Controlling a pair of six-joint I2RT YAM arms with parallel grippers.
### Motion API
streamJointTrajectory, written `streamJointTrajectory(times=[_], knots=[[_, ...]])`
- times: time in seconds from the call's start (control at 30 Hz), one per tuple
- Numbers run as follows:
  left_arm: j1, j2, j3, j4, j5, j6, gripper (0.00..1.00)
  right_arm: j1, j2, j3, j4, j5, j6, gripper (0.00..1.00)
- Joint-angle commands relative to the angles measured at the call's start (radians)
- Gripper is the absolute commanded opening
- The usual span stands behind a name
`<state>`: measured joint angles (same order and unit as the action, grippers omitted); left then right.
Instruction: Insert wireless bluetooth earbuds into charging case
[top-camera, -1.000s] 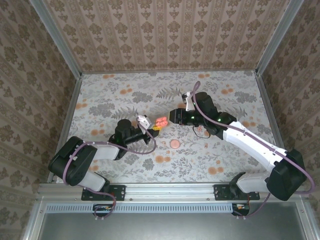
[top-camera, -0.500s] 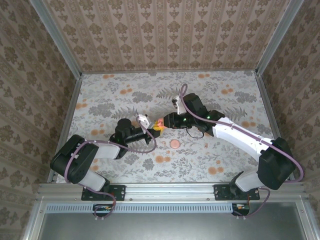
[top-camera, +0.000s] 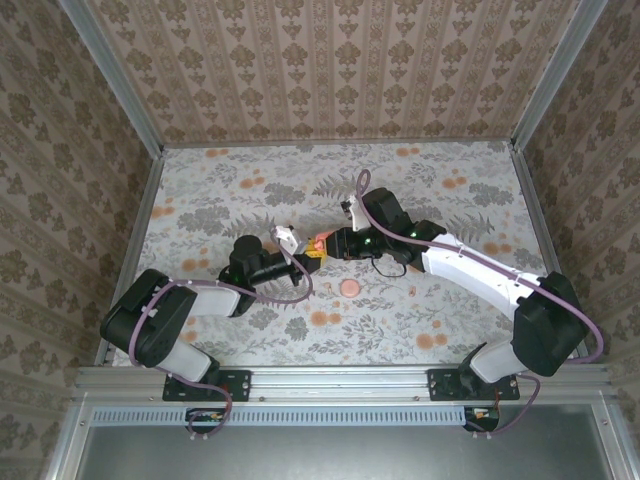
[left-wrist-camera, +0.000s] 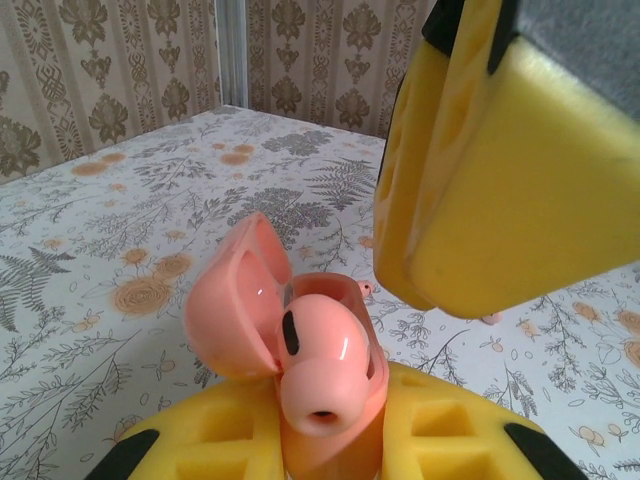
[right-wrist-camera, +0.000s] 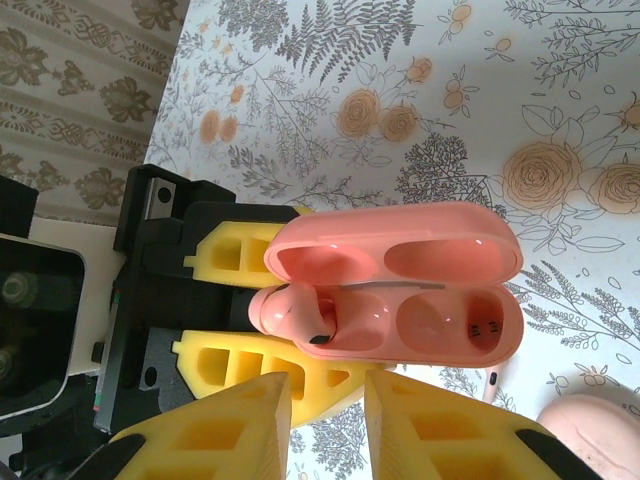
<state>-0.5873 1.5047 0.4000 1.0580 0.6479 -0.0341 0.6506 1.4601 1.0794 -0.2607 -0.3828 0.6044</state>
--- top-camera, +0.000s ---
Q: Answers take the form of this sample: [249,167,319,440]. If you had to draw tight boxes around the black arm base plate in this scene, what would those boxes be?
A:
[162,368,252,403]
[427,368,521,403]

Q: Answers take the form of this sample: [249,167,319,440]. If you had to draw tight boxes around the aluminium table side rail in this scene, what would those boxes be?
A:
[94,149,165,369]
[509,144,591,364]

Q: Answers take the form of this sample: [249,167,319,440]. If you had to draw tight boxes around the grey slotted cable duct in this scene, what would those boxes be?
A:
[92,405,469,427]

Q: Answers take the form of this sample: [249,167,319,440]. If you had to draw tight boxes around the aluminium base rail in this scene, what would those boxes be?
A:
[73,364,614,404]

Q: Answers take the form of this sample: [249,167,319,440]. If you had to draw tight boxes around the aluminium frame post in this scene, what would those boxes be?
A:
[510,0,610,149]
[58,0,165,157]

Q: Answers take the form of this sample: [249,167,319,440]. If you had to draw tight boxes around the thin black wire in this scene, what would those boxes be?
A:
[372,254,409,279]

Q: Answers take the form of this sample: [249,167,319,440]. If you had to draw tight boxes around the small black connector module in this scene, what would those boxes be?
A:
[185,407,229,434]
[463,405,501,432]

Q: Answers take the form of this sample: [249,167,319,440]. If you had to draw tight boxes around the aluminium table back rail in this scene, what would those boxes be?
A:
[162,138,516,150]

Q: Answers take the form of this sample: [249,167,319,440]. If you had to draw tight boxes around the floral patterned table cover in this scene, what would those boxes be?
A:
[107,142,589,369]

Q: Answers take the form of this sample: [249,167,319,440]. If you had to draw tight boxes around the grey metal sheet panel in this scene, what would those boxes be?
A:
[74,404,626,480]

